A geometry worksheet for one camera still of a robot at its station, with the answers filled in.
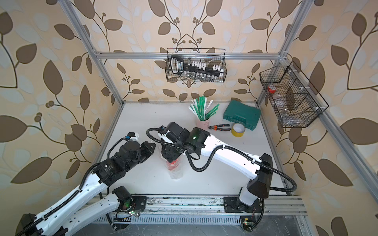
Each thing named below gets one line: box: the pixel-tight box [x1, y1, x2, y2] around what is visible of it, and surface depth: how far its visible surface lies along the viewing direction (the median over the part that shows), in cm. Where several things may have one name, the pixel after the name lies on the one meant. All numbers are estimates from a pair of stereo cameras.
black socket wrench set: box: [170, 55, 224, 83], surface depth 87 cm
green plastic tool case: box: [222, 99, 262, 131], surface depth 110 cm
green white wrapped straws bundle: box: [188, 96, 221, 121], surface depth 98 cm
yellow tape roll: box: [230, 122, 246, 138], surface depth 104 cm
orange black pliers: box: [208, 123, 231, 131], surface depth 107 cm
